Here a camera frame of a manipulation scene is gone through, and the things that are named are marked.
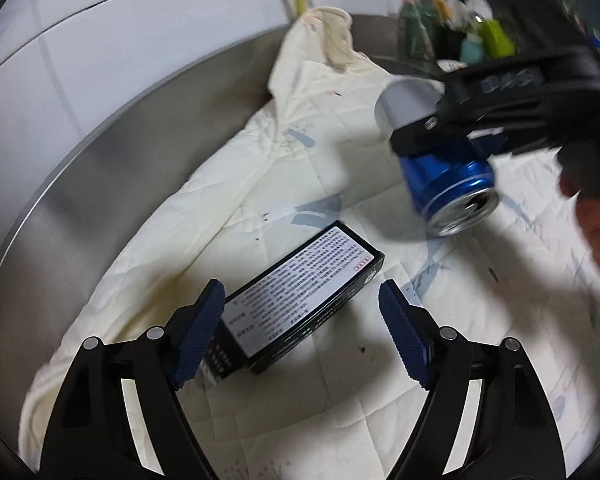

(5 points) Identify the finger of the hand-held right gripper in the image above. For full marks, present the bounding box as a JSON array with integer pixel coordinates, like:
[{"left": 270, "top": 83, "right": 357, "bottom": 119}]
[
  {"left": 437, "top": 47, "right": 600, "bottom": 111},
  {"left": 390, "top": 104, "right": 582, "bottom": 159}
]

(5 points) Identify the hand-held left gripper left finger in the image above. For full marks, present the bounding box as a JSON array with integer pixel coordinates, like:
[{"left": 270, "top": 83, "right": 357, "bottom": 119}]
[{"left": 40, "top": 279, "right": 227, "bottom": 480}]

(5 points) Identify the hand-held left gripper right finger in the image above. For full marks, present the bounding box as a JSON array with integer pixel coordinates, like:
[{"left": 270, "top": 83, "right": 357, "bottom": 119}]
[{"left": 378, "top": 280, "right": 566, "bottom": 480}]

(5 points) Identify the blue drink can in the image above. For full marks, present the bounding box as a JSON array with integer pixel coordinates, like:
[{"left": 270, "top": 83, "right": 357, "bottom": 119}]
[{"left": 375, "top": 77, "right": 501, "bottom": 237}]

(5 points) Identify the black box with white label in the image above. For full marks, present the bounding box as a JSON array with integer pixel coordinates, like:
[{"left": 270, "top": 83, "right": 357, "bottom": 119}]
[{"left": 207, "top": 220, "right": 385, "bottom": 376}]

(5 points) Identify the green dish rack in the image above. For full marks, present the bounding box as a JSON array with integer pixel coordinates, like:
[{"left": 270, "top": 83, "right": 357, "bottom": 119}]
[{"left": 480, "top": 19, "right": 516, "bottom": 58}]

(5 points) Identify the teal bottle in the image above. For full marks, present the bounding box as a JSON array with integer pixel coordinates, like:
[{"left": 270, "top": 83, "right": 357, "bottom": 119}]
[{"left": 459, "top": 32, "right": 483, "bottom": 63}]

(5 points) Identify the black utensil holder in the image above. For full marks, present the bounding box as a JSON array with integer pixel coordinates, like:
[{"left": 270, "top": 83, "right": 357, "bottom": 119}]
[{"left": 437, "top": 25, "right": 463, "bottom": 61}]

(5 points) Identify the green glass jar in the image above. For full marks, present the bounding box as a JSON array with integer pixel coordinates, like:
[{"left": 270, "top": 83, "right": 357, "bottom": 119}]
[{"left": 399, "top": 2, "right": 438, "bottom": 61}]

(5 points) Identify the cream quilted blanket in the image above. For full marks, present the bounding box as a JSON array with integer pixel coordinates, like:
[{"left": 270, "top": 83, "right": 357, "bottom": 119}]
[{"left": 20, "top": 5, "right": 600, "bottom": 480}]

